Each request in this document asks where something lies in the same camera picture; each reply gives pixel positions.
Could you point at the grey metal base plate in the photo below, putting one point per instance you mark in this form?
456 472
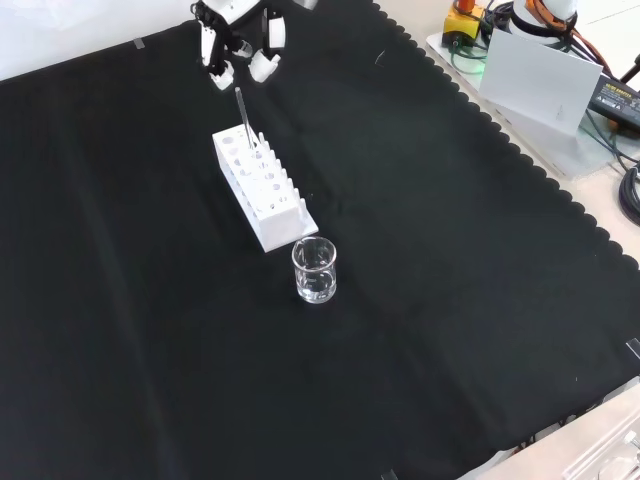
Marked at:
560 155

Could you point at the black cloth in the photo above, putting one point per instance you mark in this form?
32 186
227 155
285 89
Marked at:
150 300

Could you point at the yellow stop button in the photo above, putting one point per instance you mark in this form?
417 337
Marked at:
462 22

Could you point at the clear acrylic stand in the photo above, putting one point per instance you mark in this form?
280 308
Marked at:
600 455

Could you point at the white test tube rack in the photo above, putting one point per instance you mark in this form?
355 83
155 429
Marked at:
280 222

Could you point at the clear plastic cloth clip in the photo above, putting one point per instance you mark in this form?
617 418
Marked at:
140 44
389 475
634 348

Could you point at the pale board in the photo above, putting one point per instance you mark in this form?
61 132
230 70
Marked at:
540 85

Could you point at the black power adapter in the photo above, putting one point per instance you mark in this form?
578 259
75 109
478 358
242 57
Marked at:
617 102

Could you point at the small pale thread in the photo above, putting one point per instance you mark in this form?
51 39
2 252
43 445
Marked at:
380 56

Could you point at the clear glass beaker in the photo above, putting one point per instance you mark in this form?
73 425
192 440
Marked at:
315 292

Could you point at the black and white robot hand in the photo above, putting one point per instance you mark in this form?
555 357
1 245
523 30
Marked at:
275 35

